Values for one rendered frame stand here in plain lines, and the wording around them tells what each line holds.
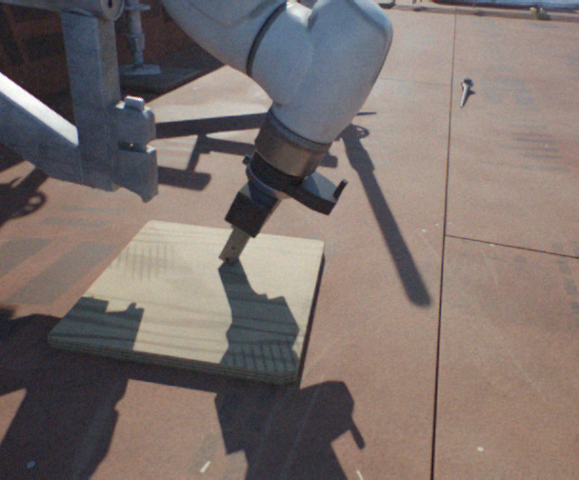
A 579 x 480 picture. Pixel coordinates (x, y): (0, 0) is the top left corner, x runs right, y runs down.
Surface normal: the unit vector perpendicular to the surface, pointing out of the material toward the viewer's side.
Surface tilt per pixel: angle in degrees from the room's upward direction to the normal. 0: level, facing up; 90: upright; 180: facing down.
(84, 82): 90
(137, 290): 0
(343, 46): 81
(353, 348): 0
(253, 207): 90
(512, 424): 0
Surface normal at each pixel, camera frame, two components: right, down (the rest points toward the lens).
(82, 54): -0.29, 0.47
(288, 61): -0.48, 0.31
